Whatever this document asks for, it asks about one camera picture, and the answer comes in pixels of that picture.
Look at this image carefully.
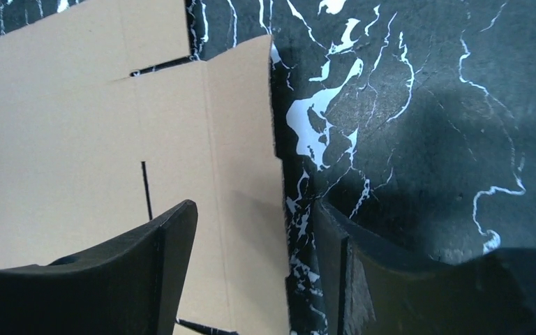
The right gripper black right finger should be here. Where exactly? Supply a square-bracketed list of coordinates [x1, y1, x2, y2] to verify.
[313, 200, 536, 334]

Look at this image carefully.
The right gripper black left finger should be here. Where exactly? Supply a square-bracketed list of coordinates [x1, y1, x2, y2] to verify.
[0, 200, 198, 334]

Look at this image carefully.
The brown cardboard box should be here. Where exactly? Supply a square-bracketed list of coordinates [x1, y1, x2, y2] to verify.
[0, 1, 290, 334]

